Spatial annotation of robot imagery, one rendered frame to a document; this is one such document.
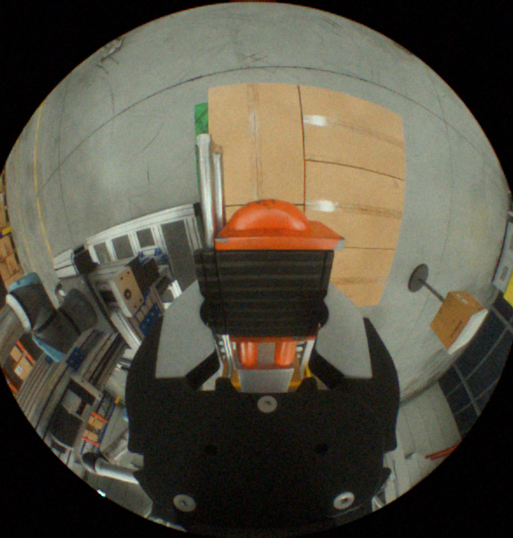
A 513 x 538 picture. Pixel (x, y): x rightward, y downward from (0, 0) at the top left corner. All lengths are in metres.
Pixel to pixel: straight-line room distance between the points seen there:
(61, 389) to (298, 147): 1.34
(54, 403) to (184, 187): 1.50
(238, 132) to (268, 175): 0.23
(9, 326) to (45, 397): 0.37
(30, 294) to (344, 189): 1.16
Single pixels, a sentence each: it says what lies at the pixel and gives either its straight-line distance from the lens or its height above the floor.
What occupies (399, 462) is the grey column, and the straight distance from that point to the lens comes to 1.81.
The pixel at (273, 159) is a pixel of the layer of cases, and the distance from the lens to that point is 0.77.
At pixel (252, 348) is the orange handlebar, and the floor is 1.20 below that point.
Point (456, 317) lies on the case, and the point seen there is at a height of 0.84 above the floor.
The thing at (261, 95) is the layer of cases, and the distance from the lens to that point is 0.88.
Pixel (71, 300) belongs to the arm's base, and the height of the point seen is 1.08.
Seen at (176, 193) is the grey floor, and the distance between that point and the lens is 1.44.
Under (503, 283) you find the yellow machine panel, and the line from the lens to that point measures 7.41.
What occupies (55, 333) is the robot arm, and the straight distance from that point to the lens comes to 0.60.
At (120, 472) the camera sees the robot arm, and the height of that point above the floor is 1.53.
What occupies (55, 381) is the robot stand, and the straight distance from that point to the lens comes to 0.83.
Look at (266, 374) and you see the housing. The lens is 0.20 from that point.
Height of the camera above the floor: 1.30
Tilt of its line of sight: 62 degrees down
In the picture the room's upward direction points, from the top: 176 degrees counter-clockwise
